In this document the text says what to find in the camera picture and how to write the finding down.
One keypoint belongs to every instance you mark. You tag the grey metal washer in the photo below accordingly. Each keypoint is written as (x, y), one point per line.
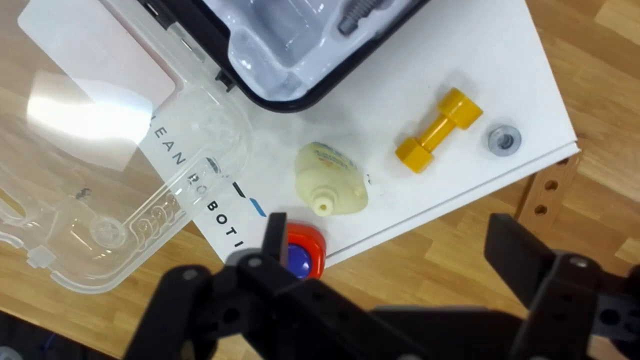
(504, 140)

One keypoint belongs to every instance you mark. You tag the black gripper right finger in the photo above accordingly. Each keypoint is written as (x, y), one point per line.
(519, 256)

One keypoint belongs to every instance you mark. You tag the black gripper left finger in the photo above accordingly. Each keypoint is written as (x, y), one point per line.
(275, 243)

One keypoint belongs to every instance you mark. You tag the orange blue round toy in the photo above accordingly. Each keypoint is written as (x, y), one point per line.
(304, 251)

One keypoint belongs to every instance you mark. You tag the yellow dumbbell toy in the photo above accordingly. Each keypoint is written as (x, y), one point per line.
(455, 113)

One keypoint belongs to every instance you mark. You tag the clear case lid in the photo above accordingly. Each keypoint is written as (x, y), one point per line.
(113, 137)

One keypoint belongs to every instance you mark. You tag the black tool case base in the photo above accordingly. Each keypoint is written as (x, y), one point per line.
(284, 54)

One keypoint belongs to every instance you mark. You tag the white Lean Robotics box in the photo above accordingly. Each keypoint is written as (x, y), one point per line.
(486, 48)

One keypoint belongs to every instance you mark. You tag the cream squeeze bottle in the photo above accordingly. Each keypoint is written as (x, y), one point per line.
(329, 182)

